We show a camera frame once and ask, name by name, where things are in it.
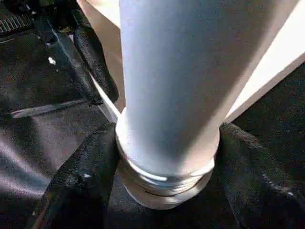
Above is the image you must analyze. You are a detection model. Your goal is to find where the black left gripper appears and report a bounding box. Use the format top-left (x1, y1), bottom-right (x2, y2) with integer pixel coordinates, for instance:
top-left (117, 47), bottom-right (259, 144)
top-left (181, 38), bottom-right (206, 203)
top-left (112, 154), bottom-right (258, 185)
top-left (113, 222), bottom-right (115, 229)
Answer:
top-left (0, 0), bottom-right (103, 106)

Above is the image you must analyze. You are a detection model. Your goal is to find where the black mat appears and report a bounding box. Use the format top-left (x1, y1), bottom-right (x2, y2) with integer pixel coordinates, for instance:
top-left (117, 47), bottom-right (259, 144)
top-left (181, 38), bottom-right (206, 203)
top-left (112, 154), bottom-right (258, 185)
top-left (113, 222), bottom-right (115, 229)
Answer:
top-left (0, 0), bottom-right (305, 229)

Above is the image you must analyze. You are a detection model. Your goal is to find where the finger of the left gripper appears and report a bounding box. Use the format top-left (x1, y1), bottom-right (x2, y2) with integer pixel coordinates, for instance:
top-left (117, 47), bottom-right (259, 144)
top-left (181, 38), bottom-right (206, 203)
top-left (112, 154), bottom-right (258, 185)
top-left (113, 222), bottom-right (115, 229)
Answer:
top-left (73, 23), bottom-right (120, 104)

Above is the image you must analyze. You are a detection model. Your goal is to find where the white plastic table leg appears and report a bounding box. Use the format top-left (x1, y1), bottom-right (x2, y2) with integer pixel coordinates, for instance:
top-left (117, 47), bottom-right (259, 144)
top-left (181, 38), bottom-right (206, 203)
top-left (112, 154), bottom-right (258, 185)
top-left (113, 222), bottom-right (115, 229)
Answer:
top-left (116, 0), bottom-right (302, 197)

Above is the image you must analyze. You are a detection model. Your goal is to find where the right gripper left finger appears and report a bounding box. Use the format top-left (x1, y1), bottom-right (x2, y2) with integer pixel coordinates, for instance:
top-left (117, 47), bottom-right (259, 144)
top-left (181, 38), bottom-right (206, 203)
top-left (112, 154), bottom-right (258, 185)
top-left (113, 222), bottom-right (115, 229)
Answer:
top-left (28, 123), bottom-right (121, 229)

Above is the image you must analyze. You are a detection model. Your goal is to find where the white plastic table top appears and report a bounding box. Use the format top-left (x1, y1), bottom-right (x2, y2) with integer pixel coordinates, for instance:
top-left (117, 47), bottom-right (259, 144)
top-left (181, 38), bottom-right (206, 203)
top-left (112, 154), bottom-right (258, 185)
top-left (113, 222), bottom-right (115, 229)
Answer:
top-left (77, 0), bottom-right (305, 210)

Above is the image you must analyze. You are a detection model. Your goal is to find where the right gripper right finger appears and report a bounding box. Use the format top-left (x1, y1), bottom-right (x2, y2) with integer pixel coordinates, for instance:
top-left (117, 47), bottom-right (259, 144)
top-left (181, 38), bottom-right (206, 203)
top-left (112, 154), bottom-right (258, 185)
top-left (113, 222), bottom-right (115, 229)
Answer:
top-left (215, 122), bottom-right (305, 229)

